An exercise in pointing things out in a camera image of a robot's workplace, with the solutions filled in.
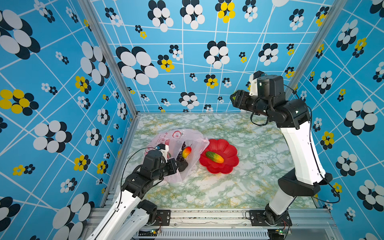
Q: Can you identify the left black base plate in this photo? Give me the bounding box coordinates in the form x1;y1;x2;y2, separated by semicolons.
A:
153;209;171;227

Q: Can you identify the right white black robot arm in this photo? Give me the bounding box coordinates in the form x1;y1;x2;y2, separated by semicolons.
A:
230;90;333;226

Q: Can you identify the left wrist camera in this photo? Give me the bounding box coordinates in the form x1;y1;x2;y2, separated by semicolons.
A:
156;144;169;160

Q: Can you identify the right aluminium corner post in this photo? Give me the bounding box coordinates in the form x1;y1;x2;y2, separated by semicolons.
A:
285;0;348;101

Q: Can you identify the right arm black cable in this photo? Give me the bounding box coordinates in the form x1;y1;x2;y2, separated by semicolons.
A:
283;83;341;205

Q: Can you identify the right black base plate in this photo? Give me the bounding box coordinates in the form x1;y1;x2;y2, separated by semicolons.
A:
245;210;293;227

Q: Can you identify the red yellow mango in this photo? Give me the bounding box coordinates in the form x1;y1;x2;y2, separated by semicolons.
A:
182;147;192;159

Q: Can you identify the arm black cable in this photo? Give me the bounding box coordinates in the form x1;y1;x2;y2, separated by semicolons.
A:
283;83;341;205
118;146;158;211

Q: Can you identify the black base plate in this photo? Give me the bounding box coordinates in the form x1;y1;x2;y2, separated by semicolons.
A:
153;209;171;227
245;210;293;227

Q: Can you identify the dark purple grape bunch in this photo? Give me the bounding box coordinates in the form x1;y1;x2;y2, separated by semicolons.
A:
176;151;185;162

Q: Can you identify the dark avocado front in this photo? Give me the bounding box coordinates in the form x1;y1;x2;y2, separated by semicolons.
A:
178;161;189;172

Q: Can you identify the green yellow corn cob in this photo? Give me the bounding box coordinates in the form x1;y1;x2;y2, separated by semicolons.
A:
206;151;225;164

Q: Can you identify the left aluminium corner post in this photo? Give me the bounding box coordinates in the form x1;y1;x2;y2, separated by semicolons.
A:
77;0;139;118

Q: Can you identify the red flower-shaped plate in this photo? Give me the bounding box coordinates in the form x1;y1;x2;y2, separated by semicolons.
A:
199;139;240;174

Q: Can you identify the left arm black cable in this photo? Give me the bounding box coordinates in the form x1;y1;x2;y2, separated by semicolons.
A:
118;146;158;211

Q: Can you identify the aluminium corner post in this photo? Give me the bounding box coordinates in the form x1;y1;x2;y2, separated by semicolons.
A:
77;0;139;118
285;0;348;101

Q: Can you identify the aluminium front rail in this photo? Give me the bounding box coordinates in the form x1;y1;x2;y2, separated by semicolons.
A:
79;207;343;240

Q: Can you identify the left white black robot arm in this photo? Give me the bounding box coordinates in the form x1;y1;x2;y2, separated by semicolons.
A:
88;150;180;240

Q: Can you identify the pink translucent plastic bag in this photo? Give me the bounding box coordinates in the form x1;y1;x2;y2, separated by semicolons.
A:
148;129;209;184

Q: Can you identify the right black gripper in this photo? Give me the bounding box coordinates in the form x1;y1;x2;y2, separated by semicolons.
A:
231;90;274;122

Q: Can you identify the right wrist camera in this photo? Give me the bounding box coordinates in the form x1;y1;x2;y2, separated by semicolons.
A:
249;71;267;96

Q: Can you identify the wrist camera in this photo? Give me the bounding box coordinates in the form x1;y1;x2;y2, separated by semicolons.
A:
156;144;169;160
249;71;267;96

